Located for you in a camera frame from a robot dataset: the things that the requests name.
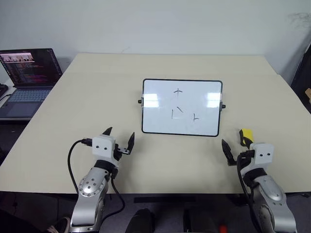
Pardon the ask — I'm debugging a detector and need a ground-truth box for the yellow and black eraser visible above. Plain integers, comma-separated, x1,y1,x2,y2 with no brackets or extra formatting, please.
239,128,255,146

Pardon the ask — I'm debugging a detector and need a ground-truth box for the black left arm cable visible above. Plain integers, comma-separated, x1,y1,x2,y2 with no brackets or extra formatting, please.
67,137,126,225

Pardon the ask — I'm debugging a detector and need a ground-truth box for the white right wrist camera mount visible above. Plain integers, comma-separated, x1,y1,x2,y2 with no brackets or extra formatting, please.
249,142,275,168

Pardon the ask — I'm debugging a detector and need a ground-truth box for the dark rounded shape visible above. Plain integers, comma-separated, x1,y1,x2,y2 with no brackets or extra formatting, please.
126,208,156,233

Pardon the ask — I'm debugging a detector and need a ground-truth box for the grey cable beside laptop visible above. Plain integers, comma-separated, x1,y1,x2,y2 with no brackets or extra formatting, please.
0,93,12,109

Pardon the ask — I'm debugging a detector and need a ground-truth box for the black-framed white whiteboard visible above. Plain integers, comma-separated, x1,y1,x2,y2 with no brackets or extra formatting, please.
137,78,226,137

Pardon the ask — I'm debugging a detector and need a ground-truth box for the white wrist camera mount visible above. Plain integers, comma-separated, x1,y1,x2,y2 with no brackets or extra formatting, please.
92,135,116,161
249,142,275,168

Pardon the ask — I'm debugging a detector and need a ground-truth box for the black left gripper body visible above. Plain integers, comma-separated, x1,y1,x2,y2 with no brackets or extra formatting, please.
113,143,125,161

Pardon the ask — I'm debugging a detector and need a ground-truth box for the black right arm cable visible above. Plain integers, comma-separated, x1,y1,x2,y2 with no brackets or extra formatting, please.
236,150,259,233

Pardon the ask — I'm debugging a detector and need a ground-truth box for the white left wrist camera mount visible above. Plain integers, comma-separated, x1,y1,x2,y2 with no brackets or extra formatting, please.
92,135,116,161

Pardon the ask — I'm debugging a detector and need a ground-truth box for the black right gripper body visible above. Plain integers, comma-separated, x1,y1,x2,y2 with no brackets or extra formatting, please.
237,150,255,164

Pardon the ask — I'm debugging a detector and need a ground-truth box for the open grey laptop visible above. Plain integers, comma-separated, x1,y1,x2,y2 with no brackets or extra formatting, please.
0,48,63,119

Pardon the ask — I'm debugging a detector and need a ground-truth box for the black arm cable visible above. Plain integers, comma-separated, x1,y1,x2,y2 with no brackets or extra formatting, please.
236,150,259,233
67,137,126,225

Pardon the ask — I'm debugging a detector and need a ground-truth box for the black chair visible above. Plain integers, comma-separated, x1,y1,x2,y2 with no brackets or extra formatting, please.
290,40,311,110

